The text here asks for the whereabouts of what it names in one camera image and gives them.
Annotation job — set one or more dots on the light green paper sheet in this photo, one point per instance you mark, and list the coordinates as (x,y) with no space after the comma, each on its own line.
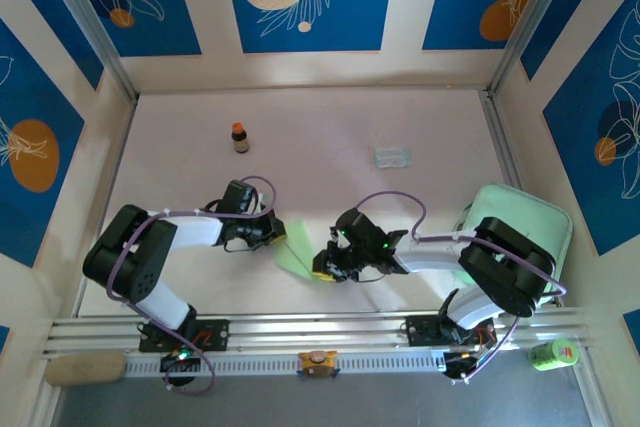
(297,252)

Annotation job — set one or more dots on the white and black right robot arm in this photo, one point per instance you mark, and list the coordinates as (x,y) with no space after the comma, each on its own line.
(430,258)

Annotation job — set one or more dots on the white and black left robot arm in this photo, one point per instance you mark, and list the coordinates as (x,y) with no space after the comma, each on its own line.
(197,233)

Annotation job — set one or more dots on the brown bottle with orange cap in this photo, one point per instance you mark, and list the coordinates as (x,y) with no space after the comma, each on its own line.
(240,139)

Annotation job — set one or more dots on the clear plastic packet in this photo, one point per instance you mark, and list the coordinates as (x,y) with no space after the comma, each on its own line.
(390,157)

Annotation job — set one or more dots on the mint green zip pouch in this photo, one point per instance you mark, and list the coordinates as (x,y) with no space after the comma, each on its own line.
(520,202)

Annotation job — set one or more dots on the green tape roll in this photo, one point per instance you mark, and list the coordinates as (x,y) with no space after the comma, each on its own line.
(552,354)

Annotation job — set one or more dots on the beige sponge block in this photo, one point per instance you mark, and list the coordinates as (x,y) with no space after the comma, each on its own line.
(85,368)

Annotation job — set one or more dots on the aluminium mounting rail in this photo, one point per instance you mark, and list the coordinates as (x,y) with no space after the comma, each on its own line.
(310,324)

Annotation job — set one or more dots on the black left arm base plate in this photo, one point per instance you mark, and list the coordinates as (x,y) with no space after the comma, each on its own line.
(215,334)

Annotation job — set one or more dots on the aluminium frame post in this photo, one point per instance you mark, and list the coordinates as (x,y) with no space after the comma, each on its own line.
(85,12)
(535,12)

